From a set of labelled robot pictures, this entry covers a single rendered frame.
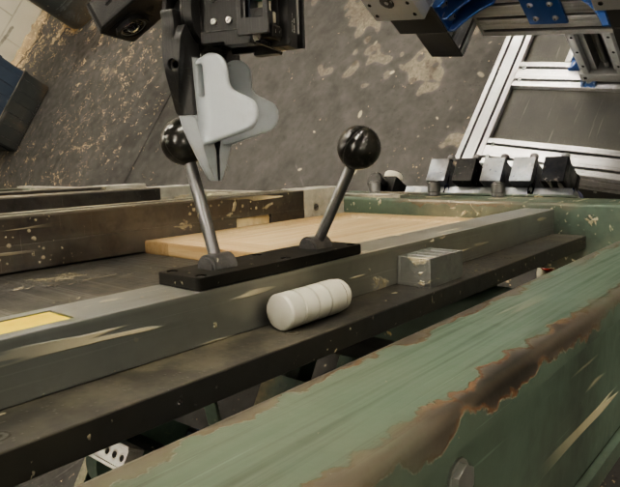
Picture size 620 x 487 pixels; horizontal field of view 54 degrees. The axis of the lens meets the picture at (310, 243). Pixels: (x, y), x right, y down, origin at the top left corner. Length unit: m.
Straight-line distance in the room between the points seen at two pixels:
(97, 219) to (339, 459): 0.73
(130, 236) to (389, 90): 1.93
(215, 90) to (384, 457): 0.33
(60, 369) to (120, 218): 0.53
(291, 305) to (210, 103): 0.16
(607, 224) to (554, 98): 1.07
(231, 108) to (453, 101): 2.08
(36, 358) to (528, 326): 0.27
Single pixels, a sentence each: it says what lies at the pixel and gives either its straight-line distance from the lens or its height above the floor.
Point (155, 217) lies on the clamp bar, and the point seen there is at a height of 1.31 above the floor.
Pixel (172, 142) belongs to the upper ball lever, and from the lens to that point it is 0.49.
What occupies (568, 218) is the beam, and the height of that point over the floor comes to 0.89.
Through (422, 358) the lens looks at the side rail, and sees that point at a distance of 0.26.
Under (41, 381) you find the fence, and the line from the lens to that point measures 0.39.
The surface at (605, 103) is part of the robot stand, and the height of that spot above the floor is 0.21.
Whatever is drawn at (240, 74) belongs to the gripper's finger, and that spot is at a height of 1.55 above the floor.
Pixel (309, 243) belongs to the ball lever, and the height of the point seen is 1.41.
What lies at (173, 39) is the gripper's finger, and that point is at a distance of 0.45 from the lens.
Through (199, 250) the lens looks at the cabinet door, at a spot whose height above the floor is 1.31.
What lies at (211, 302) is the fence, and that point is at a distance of 0.45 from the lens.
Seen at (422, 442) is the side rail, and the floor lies 1.64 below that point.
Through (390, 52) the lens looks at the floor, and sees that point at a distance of 2.84.
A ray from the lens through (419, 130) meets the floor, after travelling 2.49.
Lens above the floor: 1.81
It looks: 46 degrees down
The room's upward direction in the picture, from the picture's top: 56 degrees counter-clockwise
